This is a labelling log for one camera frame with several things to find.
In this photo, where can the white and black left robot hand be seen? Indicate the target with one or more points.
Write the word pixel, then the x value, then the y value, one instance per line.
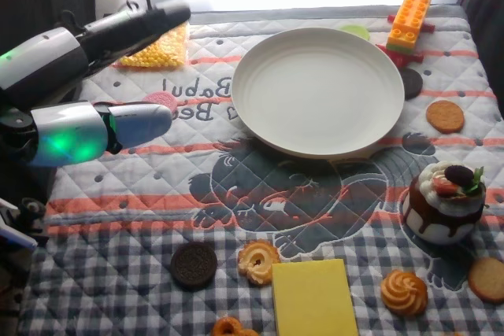
pixel 43 60

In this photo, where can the chocolate drip toy cake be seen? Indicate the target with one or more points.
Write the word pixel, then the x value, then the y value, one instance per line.
pixel 441 226

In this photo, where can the white round plate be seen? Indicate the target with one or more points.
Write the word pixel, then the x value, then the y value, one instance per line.
pixel 315 92

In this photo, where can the pink sandwich cookie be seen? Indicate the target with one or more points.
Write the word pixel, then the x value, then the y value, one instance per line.
pixel 159 98

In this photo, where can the bag of yellow beads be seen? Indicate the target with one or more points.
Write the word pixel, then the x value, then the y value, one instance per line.
pixel 165 50

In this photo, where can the black sandwich cookie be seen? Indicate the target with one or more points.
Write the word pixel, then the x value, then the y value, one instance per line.
pixel 412 83
pixel 193 264

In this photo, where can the grey bear print quilt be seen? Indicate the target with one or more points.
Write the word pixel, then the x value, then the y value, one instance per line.
pixel 315 210

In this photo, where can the light green disc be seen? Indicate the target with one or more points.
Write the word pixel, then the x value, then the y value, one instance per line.
pixel 354 32

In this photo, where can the twisted butter cookie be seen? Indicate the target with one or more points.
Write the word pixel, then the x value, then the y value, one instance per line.
pixel 228 328

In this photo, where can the yellow sticky notepad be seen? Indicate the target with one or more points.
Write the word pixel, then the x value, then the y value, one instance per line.
pixel 314 300

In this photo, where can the orange building block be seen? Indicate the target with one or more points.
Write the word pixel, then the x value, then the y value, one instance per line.
pixel 408 21

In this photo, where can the brown round biscuit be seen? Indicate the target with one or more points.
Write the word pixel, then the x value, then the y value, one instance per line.
pixel 445 116

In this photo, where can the swirl butter cookie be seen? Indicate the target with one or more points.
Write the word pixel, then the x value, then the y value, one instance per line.
pixel 404 292

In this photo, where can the pale round rimmed biscuit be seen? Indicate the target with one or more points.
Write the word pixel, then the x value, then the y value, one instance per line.
pixel 488 279

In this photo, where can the red toy block frame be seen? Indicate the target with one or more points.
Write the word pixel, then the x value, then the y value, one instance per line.
pixel 403 60

